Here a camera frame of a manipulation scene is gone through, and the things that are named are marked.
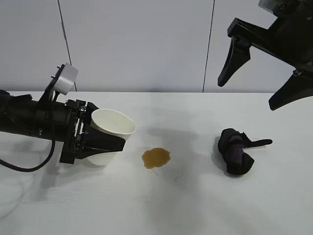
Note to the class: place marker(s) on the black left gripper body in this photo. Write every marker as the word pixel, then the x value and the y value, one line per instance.
pixel 58 120

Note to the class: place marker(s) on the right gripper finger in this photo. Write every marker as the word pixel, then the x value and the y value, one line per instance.
pixel 238 58
pixel 296 90

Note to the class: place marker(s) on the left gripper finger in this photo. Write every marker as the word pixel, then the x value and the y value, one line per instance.
pixel 105 144
pixel 91 109

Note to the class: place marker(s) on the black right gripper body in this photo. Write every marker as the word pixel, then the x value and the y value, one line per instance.
pixel 293 34

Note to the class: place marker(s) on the white paper cup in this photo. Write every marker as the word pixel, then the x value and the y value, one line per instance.
pixel 115 120

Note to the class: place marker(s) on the black and purple cloth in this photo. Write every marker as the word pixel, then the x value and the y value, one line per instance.
pixel 234 156

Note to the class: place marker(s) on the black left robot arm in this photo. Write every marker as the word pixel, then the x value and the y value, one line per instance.
pixel 17 115

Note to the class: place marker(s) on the brown liquid spill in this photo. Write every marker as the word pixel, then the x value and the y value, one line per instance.
pixel 156 157

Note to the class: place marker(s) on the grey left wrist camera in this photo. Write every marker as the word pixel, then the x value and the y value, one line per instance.
pixel 67 78

